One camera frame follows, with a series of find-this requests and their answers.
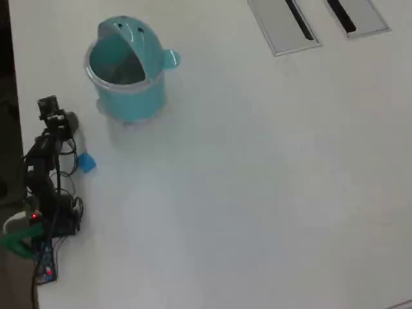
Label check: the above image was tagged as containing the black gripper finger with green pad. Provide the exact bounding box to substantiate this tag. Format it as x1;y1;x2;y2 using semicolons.
65;111;80;136

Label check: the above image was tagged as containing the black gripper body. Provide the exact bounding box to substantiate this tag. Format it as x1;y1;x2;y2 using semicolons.
42;110;74;142

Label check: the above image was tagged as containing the blue lego block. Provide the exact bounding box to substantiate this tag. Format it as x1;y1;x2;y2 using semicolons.
78;151;97;174

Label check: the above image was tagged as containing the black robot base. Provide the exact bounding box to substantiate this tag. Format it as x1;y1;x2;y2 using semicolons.
48;192;83;238

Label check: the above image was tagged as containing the teal whale-shaped bin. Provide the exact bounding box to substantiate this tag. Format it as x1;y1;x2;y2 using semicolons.
84;15;181;125

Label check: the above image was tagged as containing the green table clamp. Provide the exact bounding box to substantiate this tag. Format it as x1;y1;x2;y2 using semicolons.
0;221;44;260

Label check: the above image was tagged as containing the blue controller circuit board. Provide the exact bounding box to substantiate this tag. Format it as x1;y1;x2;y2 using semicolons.
32;238;59;286

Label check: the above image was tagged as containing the silver desk cable grommet plate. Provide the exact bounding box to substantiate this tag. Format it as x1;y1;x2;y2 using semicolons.
324;0;392;39
247;0;323;57

